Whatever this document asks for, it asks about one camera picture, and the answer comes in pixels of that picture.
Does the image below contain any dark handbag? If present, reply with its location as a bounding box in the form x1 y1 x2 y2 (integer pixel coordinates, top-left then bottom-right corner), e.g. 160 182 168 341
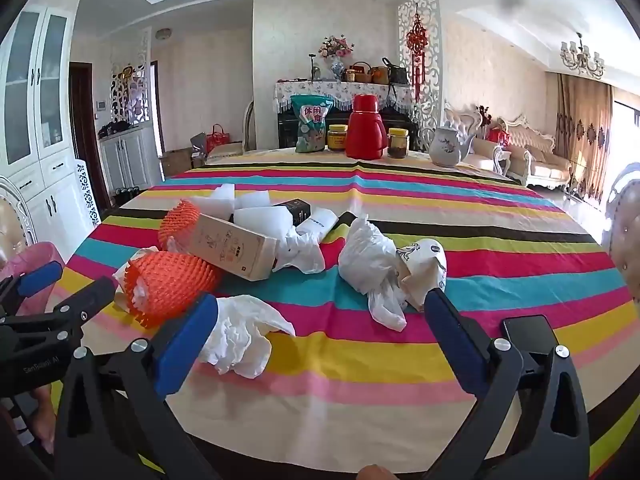
382 56 408 86

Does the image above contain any white lattice entry screen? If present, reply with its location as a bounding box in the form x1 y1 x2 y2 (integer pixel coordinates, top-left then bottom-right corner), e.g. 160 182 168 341
111 27 151 126

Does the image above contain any black cardboard box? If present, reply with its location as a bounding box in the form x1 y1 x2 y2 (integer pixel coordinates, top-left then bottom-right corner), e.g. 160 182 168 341
272 199 312 226

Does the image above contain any low white cabinet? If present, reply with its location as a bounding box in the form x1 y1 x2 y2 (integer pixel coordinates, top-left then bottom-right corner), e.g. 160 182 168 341
98 125 156 193

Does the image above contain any cream ornate sofa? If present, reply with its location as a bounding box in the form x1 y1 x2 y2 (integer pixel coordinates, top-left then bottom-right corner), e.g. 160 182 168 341
500 114 573 186

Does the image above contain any white printed paper cup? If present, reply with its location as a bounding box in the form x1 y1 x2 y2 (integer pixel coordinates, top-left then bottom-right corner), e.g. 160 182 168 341
397 238 448 311

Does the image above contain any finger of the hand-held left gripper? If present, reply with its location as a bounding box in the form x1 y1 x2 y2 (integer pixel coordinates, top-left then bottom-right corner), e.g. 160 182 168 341
34 276 117 334
0 260 64 317

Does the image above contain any white tissue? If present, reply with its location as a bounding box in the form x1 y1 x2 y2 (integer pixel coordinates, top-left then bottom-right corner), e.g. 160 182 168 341
197 295 297 380

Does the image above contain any brown patterned curtain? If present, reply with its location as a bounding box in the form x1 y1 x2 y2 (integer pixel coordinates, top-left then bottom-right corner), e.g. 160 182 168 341
555 72 613 201

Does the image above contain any red knot hanging ornament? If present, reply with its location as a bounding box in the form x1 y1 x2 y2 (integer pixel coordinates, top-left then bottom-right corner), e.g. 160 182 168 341
406 4 430 101

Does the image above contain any dark wooden door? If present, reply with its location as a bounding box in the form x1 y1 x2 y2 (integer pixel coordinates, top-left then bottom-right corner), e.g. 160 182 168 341
69 61 116 211

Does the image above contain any black glossy object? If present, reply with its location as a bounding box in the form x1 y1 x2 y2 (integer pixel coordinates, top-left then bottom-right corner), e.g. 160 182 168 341
502 315 556 357

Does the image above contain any pink flower bouquet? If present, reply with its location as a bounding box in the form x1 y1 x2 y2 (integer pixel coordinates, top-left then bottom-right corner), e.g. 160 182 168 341
318 35 356 60

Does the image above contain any white carved floor panel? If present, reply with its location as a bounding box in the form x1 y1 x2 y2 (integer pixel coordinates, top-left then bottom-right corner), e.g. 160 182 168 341
75 160 103 226

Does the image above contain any beige tufted ornate chair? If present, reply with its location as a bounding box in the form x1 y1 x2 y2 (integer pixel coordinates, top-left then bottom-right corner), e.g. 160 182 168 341
0 175 36 261
602 162 640 301

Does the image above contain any white paper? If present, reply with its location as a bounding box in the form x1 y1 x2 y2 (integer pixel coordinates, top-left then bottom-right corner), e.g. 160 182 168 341
272 225 326 273

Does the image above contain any red thermos jug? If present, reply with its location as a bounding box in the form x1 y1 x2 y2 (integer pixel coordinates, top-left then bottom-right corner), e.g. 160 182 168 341
345 93 388 160

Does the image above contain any red gift bag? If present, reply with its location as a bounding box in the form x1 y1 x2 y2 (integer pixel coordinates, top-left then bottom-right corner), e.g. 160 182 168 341
206 124 232 153

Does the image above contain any floral lace piano cover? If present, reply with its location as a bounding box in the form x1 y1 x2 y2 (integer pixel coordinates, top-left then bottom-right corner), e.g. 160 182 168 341
272 80 416 113

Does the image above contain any person's right hand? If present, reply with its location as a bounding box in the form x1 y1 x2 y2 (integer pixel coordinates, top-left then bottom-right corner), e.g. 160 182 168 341
357 465 398 480

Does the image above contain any cream ornate armchair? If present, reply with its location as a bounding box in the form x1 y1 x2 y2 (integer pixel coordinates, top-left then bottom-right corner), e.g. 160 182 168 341
442 102 506 171

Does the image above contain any brown cardboard box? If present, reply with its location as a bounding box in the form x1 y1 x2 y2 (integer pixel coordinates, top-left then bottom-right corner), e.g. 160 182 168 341
160 147 193 177

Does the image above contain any white plastic bag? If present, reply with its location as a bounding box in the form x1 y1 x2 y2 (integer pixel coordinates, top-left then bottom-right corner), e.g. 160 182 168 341
338 215 408 332

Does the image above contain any orange foam fruit net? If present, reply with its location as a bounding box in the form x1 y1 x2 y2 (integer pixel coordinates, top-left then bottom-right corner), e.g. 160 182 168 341
158 199 203 251
124 251 224 330

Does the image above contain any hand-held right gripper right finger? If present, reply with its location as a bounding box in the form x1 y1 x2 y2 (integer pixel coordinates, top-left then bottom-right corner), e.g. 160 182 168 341
424 287 591 480

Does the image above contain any dark filled glass jar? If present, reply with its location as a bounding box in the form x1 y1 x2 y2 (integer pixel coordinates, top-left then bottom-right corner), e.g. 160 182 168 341
387 127 410 159

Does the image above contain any white lattice screen with ornament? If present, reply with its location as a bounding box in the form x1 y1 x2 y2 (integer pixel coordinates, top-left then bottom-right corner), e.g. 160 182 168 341
397 0 443 138

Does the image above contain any yellow lid glass jar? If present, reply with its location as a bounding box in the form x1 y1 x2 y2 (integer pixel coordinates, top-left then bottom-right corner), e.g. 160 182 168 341
326 124 348 152

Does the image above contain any cream dining chair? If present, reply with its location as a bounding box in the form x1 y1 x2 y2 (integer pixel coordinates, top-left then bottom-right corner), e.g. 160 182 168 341
205 101 256 166

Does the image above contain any green snack bag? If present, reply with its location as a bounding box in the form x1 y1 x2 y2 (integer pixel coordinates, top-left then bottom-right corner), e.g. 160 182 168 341
290 94 335 154

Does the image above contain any person's left hand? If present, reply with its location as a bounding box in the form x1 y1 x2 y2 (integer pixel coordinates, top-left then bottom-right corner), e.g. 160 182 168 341
27 382 57 453

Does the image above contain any striped colourful tablecloth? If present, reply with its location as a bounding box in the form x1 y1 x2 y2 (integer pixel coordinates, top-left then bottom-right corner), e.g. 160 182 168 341
52 147 640 480

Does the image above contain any thin white carton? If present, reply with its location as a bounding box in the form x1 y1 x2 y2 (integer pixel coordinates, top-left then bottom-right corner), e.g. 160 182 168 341
300 210 341 241

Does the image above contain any white ceramic teapot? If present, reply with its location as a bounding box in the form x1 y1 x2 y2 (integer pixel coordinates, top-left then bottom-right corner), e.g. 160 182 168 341
429 125 476 167

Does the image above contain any tall white glass-door cabinet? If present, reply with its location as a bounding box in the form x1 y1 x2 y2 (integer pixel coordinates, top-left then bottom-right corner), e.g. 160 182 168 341
0 0 96 256

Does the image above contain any beige cardboard box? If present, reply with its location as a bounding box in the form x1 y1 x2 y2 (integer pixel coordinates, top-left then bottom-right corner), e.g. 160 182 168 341
187 212 281 281

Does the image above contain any chandelier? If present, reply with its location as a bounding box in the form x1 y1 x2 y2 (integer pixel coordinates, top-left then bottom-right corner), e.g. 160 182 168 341
559 32 606 78

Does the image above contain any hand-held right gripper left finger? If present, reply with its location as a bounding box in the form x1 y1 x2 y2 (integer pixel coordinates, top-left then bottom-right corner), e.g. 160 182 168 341
52 292 221 480

